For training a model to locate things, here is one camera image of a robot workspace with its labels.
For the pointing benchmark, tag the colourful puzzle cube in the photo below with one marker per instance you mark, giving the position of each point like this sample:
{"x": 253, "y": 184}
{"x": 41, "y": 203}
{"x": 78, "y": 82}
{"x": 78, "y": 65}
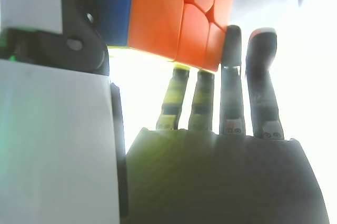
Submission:
{"x": 158, "y": 18}

